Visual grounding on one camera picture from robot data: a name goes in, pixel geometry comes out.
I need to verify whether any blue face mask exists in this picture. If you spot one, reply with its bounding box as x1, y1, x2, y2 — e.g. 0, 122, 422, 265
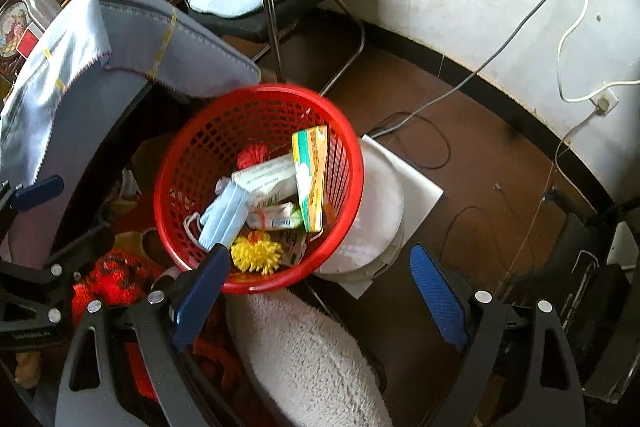
198, 181, 250, 251

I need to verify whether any yellow pompom trash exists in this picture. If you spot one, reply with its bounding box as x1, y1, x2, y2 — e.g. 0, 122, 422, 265
230, 231, 283, 275

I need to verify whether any white medicine box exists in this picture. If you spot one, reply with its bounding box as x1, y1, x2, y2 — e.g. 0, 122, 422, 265
231, 153, 297, 206

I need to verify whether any orange medicine box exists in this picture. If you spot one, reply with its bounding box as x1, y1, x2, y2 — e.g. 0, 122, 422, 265
292, 126, 329, 233

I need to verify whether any white fluffy cushion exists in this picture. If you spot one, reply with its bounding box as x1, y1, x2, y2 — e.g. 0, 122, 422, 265
226, 291, 392, 426

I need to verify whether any white board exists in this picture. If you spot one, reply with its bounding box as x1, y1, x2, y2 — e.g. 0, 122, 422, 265
336, 136, 444, 299

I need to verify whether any red box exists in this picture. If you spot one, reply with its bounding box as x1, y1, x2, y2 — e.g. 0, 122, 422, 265
16, 24, 42, 58

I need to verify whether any light blue tablecloth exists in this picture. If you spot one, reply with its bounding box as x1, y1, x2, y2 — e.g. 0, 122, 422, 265
1, 0, 262, 268

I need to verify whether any red plastic basket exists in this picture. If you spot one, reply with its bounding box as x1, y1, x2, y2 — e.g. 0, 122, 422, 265
154, 84, 363, 295

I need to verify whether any round embroidery screen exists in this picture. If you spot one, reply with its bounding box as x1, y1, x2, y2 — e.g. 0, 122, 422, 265
0, 1, 29, 58

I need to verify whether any silver metal bottle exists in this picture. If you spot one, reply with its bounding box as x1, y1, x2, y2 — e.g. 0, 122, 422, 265
22, 0, 62, 31

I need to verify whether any grey cable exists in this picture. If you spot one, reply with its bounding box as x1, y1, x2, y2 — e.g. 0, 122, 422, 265
369, 0, 589, 141

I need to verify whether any white cable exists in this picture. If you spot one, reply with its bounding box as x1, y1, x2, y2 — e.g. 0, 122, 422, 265
555, 0, 640, 105

